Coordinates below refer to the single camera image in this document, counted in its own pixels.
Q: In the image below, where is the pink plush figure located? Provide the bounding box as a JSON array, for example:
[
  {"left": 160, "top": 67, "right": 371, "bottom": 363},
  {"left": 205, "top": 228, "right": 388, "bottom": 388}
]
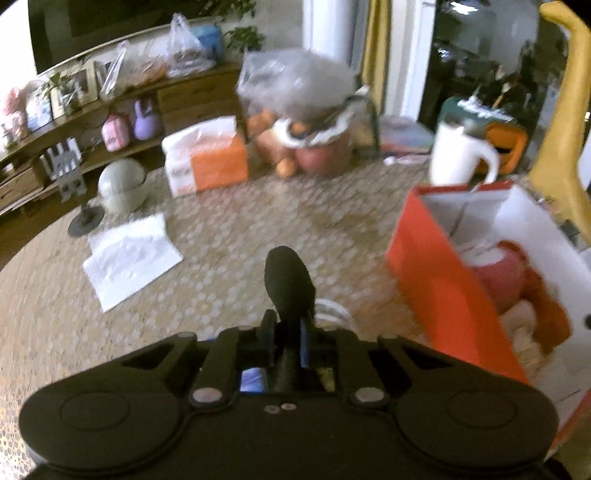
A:
[{"left": 2, "top": 88, "right": 29, "bottom": 140}]

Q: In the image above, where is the white mug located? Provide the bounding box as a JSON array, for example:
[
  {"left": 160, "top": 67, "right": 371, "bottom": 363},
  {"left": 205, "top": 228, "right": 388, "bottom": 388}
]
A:
[{"left": 429, "top": 117, "right": 501, "bottom": 188}]

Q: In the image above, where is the white standing air conditioner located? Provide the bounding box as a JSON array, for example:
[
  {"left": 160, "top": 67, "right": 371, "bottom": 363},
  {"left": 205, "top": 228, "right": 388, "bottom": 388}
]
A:
[{"left": 302, "top": 0, "right": 370, "bottom": 57}]

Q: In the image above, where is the photo frame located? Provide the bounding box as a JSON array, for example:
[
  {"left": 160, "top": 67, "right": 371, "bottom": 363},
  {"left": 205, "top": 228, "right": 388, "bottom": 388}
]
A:
[{"left": 48, "top": 69, "right": 100, "bottom": 117}]

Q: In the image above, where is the plastic bag of goods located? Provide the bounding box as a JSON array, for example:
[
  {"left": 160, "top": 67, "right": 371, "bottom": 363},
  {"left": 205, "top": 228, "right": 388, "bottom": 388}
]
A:
[
  {"left": 99, "top": 41, "right": 170, "bottom": 100},
  {"left": 166, "top": 13, "right": 219, "bottom": 77}
]

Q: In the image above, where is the stack of books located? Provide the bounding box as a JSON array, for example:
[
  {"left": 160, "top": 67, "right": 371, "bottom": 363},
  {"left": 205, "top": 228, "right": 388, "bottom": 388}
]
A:
[{"left": 376, "top": 115, "right": 437, "bottom": 156}]

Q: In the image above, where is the pink strawberry plush toy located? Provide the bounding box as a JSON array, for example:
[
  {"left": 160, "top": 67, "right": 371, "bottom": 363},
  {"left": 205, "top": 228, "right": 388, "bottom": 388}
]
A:
[{"left": 464, "top": 247, "right": 528, "bottom": 315}]

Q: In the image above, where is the large potted plant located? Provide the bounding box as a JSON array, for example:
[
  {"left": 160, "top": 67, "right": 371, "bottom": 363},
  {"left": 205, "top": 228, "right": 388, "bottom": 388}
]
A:
[{"left": 203, "top": 0, "right": 267, "bottom": 54}]

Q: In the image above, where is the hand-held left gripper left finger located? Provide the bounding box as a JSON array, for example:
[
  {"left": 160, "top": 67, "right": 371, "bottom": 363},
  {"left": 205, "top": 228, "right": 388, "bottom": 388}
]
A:
[{"left": 121, "top": 309, "right": 279, "bottom": 412}]

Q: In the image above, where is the orange handled object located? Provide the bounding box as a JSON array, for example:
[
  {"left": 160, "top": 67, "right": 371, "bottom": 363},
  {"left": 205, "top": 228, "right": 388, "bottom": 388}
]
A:
[{"left": 438, "top": 97, "right": 528, "bottom": 176}]

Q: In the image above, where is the orange cardboard box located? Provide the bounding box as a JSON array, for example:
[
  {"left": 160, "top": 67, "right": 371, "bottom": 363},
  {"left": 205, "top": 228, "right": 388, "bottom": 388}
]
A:
[{"left": 385, "top": 181, "right": 591, "bottom": 455}]

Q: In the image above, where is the white charging cable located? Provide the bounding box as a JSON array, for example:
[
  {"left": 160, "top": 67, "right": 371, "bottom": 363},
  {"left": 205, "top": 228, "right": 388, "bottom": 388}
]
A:
[{"left": 314, "top": 298, "right": 356, "bottom": 334}]

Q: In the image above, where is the purple bunny figure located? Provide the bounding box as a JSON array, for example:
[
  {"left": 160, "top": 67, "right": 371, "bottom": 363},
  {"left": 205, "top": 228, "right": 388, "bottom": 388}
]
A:
[{"left": 133, "top": 99, "right": 163, "bottom": 142}]

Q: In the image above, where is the blue bag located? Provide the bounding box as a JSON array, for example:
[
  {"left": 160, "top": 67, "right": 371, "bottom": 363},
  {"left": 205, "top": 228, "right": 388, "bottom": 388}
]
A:
[{"left": 191, "top": 25, "right": 225, "bottom": 62}]

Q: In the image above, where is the small potted plant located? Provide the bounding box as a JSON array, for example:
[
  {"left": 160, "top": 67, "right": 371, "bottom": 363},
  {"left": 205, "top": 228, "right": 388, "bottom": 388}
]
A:
[{"left": 44, "top": 55, "right": 93, "bottom": 112}]

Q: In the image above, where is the grey phone stand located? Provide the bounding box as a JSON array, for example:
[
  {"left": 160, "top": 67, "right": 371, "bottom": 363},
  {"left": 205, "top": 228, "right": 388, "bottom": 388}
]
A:
[{"left": 44, "top": 141, "right": 106, "bottom": 237}]

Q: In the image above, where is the grey round container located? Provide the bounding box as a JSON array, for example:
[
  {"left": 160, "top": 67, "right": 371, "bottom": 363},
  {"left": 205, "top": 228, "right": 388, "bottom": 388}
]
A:
[{"left": 98, "top": 158, "right": 150, "bottom": 216}]

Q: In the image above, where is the small blue item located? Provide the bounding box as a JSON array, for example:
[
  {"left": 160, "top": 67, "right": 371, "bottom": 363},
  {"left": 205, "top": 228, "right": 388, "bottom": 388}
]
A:
[{"left": 240, "top": 368, "right": 269, "bottom": 394}]

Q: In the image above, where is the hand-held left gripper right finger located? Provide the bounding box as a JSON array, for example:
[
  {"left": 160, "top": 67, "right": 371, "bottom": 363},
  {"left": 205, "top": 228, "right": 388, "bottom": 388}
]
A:
[{"left": 299, "top": 316, "right": 465, "bottom": 409}]

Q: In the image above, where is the orange tissue pack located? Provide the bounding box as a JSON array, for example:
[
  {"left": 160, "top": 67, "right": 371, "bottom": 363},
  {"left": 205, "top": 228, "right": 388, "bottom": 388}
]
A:
[{"left": 161, "top": 116, "right": 250, "bottom": 198}]

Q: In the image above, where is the white tissue paper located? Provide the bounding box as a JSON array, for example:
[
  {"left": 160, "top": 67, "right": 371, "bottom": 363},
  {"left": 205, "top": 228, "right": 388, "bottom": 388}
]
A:
[{"left": 83, "top": 213, "right": 184, "bottom": 313}]

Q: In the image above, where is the wall television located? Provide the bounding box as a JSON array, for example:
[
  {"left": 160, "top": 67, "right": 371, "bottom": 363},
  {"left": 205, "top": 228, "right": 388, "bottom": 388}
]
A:
[{"left": 28, "top": 0, "right": 305, "bottom": 75}]

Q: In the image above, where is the wooden cabinet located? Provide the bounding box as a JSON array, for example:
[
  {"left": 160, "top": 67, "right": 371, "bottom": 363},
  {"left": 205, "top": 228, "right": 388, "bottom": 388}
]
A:
[{"left": 0, "top": 60, "right": 246, "bottom": 217}]

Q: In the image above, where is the yellow curtain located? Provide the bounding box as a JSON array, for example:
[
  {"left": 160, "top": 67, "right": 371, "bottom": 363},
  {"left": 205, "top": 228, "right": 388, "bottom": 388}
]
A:
[{"left": 360, "top": 0, "right": 393, "bottom": 114}]

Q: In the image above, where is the black oval object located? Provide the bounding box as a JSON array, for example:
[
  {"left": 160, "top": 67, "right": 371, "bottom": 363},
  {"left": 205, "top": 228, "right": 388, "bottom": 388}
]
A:
[{"left": 263, "top": 246, "right": 319, "bottom": 394}]

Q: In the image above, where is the clear plastic bag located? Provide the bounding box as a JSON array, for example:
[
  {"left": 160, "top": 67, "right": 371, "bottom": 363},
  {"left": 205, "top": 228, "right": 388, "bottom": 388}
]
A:
[{"left": 236, "top": 46, "right": 356, "bottom": 123}]

